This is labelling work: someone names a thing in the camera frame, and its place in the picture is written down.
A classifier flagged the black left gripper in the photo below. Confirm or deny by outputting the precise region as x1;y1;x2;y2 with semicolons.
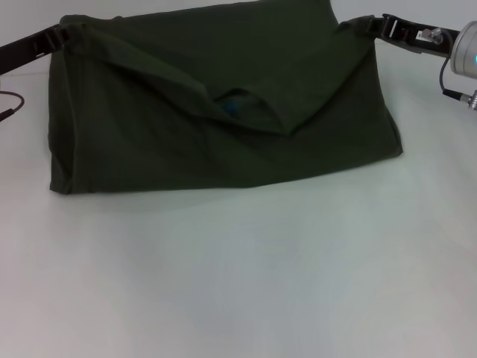
0;24;72;75

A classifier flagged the dark left gripper cable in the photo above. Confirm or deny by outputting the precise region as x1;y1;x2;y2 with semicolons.
0;89;25;121

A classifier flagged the dark green FREE T-shirt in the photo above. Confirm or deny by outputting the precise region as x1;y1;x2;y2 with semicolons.
47;0;405;195

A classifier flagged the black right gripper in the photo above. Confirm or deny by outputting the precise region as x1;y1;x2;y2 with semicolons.
357;13;460;57

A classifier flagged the grey right gripper cable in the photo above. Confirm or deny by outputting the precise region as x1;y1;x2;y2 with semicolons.
439;58;477;101

